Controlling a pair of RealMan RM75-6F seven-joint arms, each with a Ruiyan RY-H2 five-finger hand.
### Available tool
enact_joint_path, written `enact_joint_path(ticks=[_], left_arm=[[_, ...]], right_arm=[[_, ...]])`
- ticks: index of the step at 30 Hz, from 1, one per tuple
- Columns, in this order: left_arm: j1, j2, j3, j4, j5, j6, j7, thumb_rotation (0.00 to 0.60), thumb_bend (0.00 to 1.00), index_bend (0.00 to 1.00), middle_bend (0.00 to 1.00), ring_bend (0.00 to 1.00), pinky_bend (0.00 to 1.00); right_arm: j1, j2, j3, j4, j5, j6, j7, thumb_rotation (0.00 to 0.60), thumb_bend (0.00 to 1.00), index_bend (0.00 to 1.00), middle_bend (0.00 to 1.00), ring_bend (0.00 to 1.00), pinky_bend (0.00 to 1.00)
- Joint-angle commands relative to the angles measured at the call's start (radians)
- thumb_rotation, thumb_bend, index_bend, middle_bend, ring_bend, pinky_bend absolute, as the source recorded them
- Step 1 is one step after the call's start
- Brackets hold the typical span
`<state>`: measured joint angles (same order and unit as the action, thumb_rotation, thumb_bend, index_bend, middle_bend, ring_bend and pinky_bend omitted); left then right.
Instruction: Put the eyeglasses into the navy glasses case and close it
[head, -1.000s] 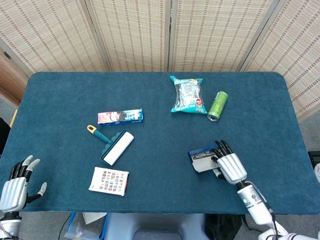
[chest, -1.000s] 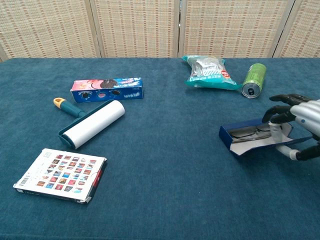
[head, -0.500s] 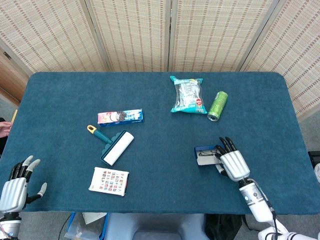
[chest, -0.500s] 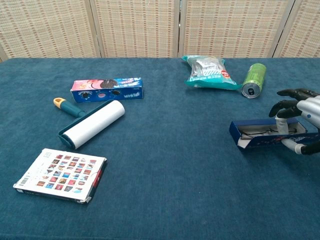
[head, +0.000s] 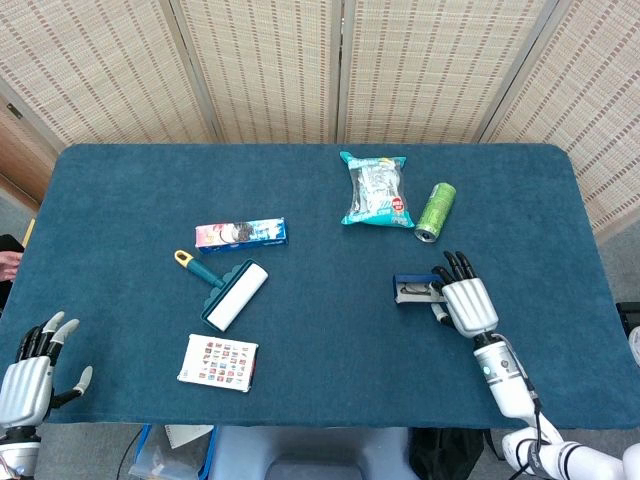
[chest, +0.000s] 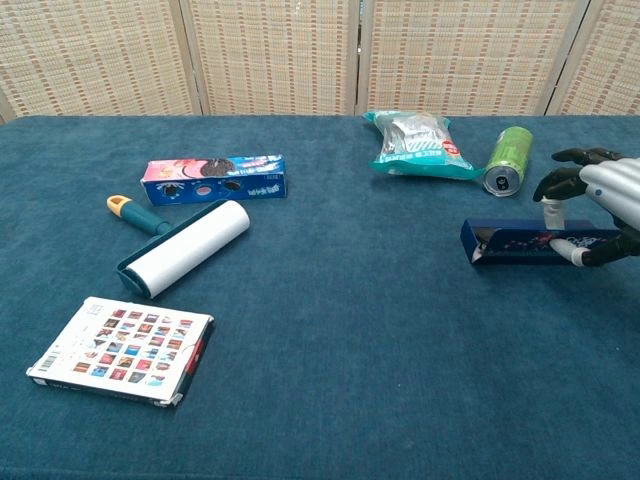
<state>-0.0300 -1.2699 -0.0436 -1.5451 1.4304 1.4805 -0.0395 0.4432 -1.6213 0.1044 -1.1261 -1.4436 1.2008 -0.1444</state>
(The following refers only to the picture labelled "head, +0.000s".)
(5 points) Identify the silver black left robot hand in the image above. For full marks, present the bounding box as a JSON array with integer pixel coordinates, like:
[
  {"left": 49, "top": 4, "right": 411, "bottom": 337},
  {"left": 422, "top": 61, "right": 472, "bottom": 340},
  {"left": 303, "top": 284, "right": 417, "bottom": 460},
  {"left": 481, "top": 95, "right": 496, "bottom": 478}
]
[{"left": 0, "top": 310, "right": 95, "bottom": 428}]

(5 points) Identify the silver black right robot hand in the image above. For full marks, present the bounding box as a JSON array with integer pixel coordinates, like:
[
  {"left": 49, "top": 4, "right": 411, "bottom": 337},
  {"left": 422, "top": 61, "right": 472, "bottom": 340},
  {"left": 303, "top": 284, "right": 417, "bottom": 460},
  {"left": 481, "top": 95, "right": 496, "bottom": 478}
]
[{"left": 430, "top": 250, "right": 500, "bottom": 339}]

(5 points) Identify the bystander bare hand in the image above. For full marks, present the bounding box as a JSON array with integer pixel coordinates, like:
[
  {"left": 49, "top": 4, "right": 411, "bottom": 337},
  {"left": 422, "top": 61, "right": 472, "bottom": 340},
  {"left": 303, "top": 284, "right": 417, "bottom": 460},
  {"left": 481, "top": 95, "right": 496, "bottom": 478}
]
[{"left": 0, "top": 251, "right": 24, "bottom": 282}]

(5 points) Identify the navy blue glasses case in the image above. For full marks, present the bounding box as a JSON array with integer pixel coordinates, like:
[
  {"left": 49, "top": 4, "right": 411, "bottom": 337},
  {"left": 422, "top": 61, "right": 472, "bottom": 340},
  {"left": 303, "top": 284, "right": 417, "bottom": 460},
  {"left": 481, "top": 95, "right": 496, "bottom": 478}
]
[{"left": 392, "top": 272, "right": 449, "bottom": 305}]

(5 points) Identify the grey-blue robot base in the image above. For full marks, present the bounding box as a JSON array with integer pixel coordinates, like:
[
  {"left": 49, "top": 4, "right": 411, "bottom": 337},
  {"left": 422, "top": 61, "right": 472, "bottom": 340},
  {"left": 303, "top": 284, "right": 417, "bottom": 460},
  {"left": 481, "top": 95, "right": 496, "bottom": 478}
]
[{"left": 207, "top": 426, "right": 419, "bottom": 480}]

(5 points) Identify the dark green plastic bin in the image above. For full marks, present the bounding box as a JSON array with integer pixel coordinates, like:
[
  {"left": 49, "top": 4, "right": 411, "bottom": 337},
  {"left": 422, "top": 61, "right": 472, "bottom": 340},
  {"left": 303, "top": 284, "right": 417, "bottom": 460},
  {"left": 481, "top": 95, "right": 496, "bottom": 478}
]
[{"left": 615, "top": 301, "right": 640, "bottom": 331}]

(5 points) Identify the white picture-printed card box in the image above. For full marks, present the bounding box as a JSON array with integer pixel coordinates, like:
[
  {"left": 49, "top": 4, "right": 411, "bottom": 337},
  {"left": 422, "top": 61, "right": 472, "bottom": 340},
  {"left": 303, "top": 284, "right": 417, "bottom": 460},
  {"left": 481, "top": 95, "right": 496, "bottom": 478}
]
[{"left": 176, "top": 333, "right": 260, "bottom": 394}]

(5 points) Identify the blue cookie box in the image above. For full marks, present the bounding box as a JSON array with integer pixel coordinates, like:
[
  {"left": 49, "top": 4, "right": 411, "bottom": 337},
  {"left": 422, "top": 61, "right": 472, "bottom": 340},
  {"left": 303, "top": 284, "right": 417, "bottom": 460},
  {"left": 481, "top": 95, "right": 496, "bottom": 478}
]
[{"left": 194, "top": 216, "right": 290, "bottom": 256}]

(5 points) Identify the green drink can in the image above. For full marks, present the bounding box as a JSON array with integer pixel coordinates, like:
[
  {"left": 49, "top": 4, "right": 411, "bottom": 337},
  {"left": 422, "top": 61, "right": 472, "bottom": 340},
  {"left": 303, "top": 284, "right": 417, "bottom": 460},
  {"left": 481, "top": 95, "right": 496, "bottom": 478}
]
[{"left": 414, "top": 182, "right": 457, "bottom": 245}]

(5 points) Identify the brown wooden cabinet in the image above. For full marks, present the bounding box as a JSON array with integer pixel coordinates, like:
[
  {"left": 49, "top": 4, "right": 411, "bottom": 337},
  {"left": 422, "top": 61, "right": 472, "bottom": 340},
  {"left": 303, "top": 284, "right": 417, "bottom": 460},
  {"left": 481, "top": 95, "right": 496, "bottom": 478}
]
[{"left": 0, "top": 97, "right": 59, "bottom": 211}]

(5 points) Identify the teal snack bag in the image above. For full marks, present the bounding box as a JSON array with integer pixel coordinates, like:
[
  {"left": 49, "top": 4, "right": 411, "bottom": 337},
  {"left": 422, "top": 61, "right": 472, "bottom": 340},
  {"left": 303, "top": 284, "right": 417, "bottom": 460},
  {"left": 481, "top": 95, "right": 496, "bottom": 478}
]
[{"left": 339, "top": 151, "right": 416, "bottom": 230}]

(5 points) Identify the black bag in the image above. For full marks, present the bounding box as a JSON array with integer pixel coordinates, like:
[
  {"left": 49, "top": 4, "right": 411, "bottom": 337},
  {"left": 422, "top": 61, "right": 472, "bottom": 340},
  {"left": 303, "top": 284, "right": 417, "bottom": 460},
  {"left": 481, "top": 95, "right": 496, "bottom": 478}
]
[{"left": 408, "top": 428, "right": 494, "bottom": 480}]

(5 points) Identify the clear plastic bag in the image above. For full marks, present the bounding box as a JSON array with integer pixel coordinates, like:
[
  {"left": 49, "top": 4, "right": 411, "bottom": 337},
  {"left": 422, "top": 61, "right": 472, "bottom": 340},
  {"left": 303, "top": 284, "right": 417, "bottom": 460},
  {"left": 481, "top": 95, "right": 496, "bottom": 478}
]
[{"left": 128, "top": 439, "right": 201, "bottom": 480}]

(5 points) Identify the white spiral notebook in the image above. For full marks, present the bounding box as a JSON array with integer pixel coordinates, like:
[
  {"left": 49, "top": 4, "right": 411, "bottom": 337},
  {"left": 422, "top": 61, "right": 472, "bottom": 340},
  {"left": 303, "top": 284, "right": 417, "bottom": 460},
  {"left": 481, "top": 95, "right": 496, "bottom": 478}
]
[{"left": 164, "top": 424, "right": 215, "bottom": 450}]

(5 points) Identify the blue tablecloth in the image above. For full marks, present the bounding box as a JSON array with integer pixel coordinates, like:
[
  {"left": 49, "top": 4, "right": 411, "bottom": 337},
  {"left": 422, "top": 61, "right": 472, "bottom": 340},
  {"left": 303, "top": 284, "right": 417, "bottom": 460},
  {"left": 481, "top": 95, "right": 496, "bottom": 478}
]
[{"left": 0, "top": 143, "right": 634, "bottom": 431}]

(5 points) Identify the blue plastic crate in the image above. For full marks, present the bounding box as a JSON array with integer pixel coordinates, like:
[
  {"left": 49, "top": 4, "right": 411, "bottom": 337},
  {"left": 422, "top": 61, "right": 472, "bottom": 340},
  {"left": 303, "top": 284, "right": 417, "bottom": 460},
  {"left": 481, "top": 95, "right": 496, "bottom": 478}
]
[{"left": 128, "top": 424, "right": 220, "bottom": 480}]

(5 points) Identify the woven bamboo screen panel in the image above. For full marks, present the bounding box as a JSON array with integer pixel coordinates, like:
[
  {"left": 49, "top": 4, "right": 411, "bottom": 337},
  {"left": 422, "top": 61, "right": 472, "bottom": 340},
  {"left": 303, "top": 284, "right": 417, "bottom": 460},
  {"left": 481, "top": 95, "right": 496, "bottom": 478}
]
[
  {"left": 169, "top": 0, "right": 346, "bottom": 145},
  {"left": 477, "top": 0, "right": 640, "bottom": 241},
  {"left": 0, "top": 0, "right": 219, "bottom": 151},
  {"left": 337, "top": 0, "right": 559, "bottom": 145}
]

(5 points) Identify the teal lint roller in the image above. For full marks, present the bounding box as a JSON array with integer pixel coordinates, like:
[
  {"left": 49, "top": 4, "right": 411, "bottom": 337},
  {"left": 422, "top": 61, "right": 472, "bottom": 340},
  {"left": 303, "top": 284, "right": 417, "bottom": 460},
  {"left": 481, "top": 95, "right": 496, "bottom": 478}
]
[{"left": 173, "top": 249, "right": 270, "bottom": 333}]

